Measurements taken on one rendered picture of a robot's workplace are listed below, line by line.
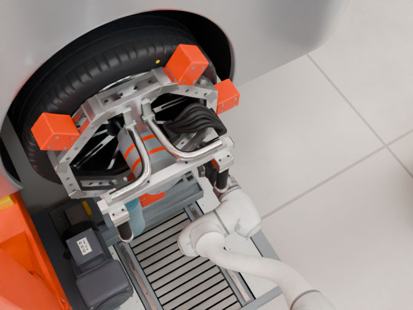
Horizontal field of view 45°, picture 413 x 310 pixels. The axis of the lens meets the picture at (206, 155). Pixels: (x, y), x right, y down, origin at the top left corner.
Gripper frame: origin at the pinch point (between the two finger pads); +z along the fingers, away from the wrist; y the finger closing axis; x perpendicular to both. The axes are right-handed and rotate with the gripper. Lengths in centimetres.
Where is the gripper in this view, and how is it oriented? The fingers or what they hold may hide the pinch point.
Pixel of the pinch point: (193, 138)
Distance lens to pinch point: 185.3
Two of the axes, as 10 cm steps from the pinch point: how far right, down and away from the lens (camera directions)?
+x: -5.9, -0.2, -8.0
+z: -5.0, -7.7, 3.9
